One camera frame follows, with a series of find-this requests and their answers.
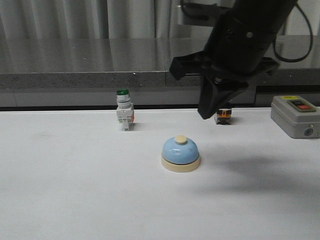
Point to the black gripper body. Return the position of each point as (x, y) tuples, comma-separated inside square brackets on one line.
[(226, 66)]

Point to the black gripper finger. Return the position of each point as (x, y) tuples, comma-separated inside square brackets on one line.
[(216, 92)]

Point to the blue desk call bell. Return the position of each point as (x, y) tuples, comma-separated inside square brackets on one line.
[(180, 154)]

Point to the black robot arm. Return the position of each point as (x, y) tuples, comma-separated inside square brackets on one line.
[(250, 25)]

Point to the grey stone counter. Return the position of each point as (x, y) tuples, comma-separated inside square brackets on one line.
[(80, 73)]

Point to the grey pleated curtain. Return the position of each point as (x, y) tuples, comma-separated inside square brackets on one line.
[(94, 19)]

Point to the black rotary selector switch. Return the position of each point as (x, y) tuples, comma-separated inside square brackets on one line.
[(223, 116)]

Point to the grey control switch box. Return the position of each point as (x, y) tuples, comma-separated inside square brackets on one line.
[(298, 118)]

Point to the green push button switch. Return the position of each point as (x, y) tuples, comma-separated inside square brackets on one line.
[(125, 108)]

